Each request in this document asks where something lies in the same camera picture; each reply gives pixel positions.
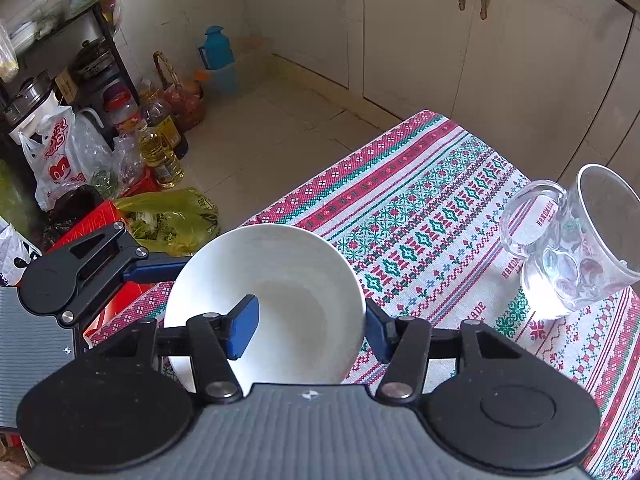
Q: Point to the white red plastic bag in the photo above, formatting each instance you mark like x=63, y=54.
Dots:
x=65, y=153

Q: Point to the white bowl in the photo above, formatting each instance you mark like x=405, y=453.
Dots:
x=311, y=305

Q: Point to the wicker basket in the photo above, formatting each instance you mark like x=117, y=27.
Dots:
x=185, y=97

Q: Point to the yellow green plastic bag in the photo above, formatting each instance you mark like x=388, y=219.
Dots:
x=178, y=222

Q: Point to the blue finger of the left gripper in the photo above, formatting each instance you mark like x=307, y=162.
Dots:
x=103, y=275

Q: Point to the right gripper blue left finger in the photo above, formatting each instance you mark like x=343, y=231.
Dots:
x=215, y=340

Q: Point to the black metal shelf rack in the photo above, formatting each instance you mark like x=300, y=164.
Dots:
x=56, y=53

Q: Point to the cooking oil bottle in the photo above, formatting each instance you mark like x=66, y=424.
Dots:
x=158, y=155

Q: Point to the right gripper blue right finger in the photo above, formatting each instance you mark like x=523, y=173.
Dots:
x=403, y=345

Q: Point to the striped patterned tablecloth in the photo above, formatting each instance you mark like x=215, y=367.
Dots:
x=416, y=211

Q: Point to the clear glass mug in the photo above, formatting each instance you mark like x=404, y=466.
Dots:
x=587, y=252

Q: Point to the white base cabinets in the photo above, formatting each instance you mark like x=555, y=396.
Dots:
x=550, y=84

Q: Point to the blue thermos jug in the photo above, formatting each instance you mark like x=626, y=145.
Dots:
x=218, y=59

